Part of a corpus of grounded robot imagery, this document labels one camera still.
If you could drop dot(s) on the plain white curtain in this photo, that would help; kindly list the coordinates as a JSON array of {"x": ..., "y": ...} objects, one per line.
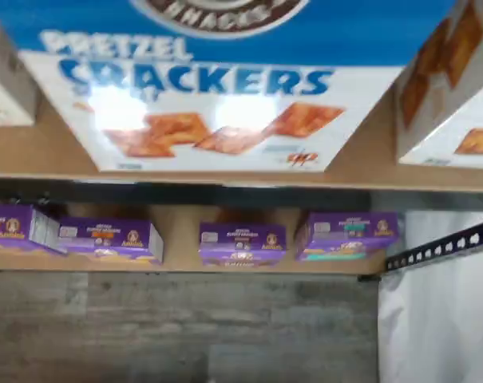
[{"x": 436, "y": 319}]

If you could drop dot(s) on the yellow pretzel crackers box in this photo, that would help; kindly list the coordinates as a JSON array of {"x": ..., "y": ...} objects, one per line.
[{"x": 444, "y": 99}]

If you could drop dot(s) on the orange pretzel crackers box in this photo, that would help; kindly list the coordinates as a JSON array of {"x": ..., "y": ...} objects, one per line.
[{"x": 9, "y": 80}]

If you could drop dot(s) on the purple Annie's snack box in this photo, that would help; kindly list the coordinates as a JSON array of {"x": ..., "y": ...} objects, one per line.
[
  {"x": 241, "y": 243},
  {"x": 105, "y": 239},
  {"x": 9, "y": 227}
]

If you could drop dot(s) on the wooden metal shelf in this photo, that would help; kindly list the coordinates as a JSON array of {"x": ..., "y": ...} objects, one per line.
[{"x": 265, "y": 197}]

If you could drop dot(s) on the purple Annie's box teal label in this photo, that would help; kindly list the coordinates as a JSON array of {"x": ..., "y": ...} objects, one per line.
[{"x": 345, "y": 235}]

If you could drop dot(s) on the black perforated metal upright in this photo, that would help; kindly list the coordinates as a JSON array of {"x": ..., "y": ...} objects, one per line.
[{"x": 440, "y": 247}]

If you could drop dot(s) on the blue pretzel crackers box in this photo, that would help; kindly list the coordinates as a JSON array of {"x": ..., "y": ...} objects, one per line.
[{"x": 233, "y": 99}]

